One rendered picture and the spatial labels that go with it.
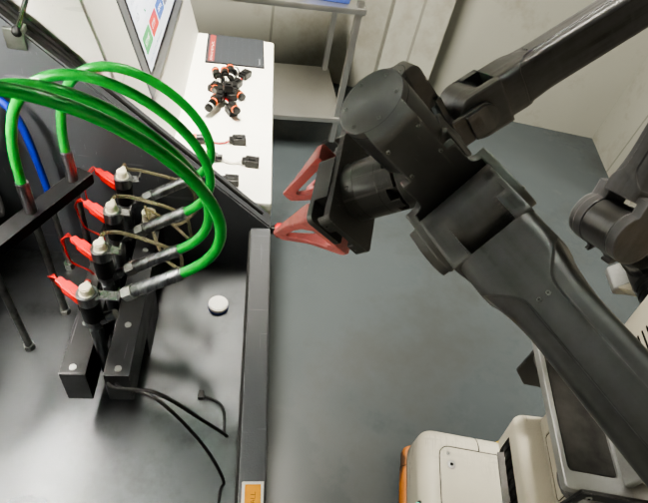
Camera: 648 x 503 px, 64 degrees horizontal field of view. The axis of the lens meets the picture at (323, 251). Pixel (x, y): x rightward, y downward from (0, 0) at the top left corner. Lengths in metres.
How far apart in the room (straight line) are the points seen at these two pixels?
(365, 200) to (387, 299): 1.79
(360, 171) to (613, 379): 0.26
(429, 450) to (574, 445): 0.82
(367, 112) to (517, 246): 0.14
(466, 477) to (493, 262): 1.33
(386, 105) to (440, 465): 1.36
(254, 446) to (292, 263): 1.52
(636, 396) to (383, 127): 0.22
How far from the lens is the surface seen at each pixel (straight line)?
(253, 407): 0.85
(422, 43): 3.11
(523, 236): 0.36
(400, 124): 0.37
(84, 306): 0.77
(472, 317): 2.34
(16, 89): 0.56
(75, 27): 0.93
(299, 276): 2.23
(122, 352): 0.87
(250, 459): 0.82
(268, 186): 1.12
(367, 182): 0.46
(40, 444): 0.99
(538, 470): 1.13
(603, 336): 0.34
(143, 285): 0.72
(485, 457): 1.71
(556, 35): 0.72
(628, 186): 0.87
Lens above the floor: 1.72
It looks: 47 degrees down
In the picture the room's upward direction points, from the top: 14 degrees clockwise
